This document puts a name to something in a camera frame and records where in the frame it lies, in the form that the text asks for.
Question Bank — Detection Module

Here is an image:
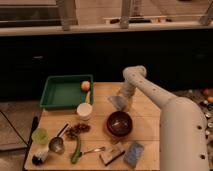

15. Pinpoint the green plastic cup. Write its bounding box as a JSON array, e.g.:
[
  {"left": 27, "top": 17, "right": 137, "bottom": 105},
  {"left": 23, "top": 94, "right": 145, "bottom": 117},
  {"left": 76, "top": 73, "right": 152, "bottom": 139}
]
[{"left": 31, "top": 128, "right": 48, "bottom": 145}]

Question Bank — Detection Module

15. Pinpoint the green plastic tray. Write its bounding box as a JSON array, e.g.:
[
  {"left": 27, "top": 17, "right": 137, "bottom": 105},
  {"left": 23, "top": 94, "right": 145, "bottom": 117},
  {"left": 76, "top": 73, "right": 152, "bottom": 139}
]
[{"left": 40, "top": 74, "right": 94, "bottom": 110}]

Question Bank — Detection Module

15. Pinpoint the dark red bowl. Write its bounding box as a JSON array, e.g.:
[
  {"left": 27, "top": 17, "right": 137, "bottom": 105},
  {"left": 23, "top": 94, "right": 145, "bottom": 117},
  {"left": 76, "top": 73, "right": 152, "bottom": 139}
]
[{"left": 106, "top": 111, "right": 133, "bottom": 137}]

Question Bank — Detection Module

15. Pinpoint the blue sponge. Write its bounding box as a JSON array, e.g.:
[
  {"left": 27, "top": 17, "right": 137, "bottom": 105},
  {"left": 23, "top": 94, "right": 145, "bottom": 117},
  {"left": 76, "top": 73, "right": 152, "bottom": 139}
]
[{"left": 123, "top": 141, "right": 144, "bottom": 168}]

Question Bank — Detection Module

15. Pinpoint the yellow banana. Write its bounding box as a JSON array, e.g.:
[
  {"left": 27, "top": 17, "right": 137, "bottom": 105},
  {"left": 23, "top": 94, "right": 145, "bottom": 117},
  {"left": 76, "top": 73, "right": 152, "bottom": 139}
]
[{"left": 85, "top": 91, "right": 91, "bottom": 103}]

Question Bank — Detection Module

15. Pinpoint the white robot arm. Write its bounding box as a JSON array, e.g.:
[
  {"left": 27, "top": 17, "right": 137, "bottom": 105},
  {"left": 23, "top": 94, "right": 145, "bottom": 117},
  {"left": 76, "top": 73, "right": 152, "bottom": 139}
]
[{"left": 120, "top": 65, "right": 210, "bottom": 171}]

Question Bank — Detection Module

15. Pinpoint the metal measuring scoop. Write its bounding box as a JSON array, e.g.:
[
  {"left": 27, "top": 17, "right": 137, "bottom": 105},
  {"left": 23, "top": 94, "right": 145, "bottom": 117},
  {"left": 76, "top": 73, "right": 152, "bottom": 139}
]
[{"left": 49, "top": 124, "right": 68, "bottom": 154}]

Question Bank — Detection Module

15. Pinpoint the black white brush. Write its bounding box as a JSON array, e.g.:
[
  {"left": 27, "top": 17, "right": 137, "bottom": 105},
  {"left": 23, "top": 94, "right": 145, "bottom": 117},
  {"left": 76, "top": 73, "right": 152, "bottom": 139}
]
[{"left": 32, "top": 150, "right": 48, "bottom": 165}]

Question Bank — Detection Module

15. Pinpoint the orange fruit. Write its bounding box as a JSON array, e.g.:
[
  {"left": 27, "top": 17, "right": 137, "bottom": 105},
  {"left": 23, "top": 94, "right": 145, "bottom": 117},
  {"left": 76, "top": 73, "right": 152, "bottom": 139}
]
[{"left": 81, "top": 81, "right": 91, "bottom": 92}]

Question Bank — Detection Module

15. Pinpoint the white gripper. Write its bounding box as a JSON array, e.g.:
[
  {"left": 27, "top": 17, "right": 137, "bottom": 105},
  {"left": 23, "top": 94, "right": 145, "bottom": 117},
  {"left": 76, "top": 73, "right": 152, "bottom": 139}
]
[{"left": 119, "top": 81, "right": 136, "bottom": 108}]

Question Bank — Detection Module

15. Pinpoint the white paper cup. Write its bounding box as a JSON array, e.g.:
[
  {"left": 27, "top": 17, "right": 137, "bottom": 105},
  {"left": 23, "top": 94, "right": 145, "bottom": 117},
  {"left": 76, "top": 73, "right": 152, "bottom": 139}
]
[{"left": 77, "top": 103, "right": 92, "bottom": 121}]

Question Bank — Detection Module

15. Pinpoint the wooden block with black edge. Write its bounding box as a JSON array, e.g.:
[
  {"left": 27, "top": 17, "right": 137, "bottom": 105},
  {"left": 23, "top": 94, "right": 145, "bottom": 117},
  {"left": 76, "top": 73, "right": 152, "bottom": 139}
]
[{"left": 99, "top": 147, "right": 125, "bottom": 166}]

